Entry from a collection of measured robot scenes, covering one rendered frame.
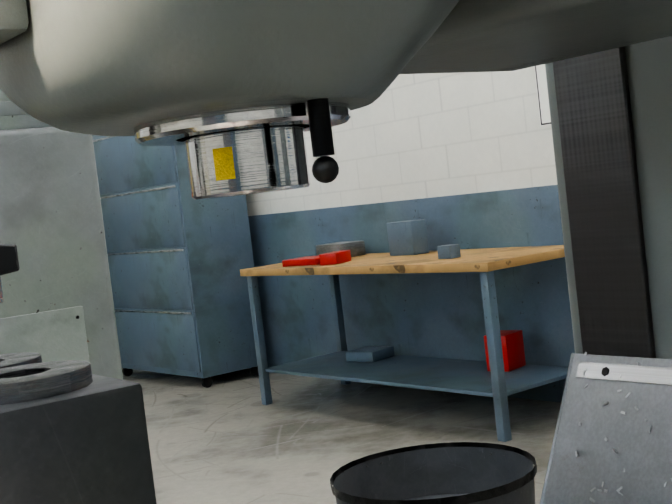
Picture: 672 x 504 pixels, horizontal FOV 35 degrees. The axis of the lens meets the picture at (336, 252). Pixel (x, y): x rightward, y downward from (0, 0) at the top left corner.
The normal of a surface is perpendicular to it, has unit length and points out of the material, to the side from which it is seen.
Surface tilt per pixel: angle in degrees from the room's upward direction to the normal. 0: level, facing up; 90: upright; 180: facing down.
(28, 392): 90
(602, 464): 64
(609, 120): 90
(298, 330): 90
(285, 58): 124
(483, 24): 153
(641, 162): 90
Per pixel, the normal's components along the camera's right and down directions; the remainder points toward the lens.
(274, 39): 0.56, 0.54
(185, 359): -0.79, 0.12
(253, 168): 0.18, 0.04
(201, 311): 0.61, -0.03
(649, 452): -0.76, -0.32
